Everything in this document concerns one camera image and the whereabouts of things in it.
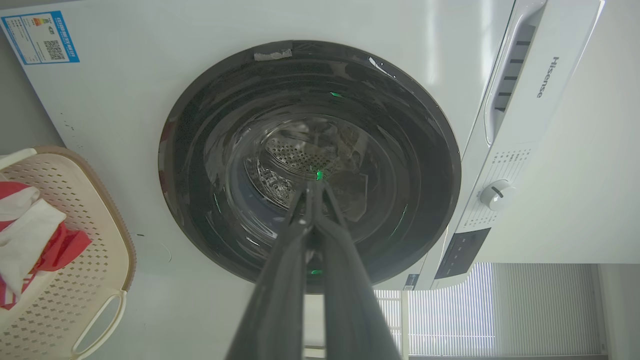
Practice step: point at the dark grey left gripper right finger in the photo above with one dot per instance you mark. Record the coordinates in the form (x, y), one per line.
(355, 310)

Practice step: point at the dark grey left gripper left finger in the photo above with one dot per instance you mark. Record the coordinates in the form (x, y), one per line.
(280, 300)

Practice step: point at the cream perforated laundry basket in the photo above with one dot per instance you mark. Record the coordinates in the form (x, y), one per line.
(85, 240)

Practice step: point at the white vertical window blinds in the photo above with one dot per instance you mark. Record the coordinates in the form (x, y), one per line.
(500, 310)

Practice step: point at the round dark washing machine door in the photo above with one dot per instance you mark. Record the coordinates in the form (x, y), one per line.
(240, 125)

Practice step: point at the white washing machine dial knob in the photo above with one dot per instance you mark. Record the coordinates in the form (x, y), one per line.
(496, 194)

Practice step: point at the grey tape strip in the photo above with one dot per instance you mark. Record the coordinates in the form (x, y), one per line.
(272, 54)

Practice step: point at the red and white clothing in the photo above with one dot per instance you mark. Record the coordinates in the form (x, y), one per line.
(30, 235)

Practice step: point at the white Hisense washing machine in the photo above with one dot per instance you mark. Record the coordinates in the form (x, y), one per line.
(120, 90)

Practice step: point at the blue energy label sticker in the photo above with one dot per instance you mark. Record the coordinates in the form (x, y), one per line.
(41, 38)

